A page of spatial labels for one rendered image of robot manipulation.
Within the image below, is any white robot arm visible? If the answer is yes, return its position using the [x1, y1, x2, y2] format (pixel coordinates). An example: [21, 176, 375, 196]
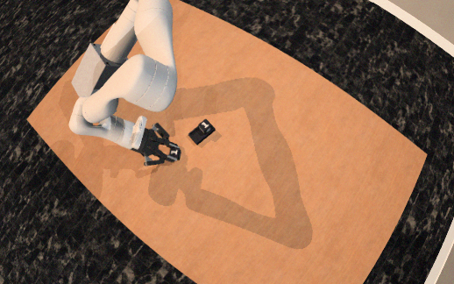
[69, 0, 177, 149]

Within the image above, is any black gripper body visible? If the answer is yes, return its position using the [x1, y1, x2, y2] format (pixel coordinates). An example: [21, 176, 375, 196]
[130, 128, 160, 157]

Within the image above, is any black calendar cube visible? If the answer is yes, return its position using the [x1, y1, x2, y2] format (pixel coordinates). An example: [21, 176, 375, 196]
[198, 119, 212, 135]
[169, 147, 181, 160]

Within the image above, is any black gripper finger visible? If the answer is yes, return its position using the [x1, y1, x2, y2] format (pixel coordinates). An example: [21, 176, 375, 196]
[144, 145, 177, 166]
[151, 123, 179, 148]

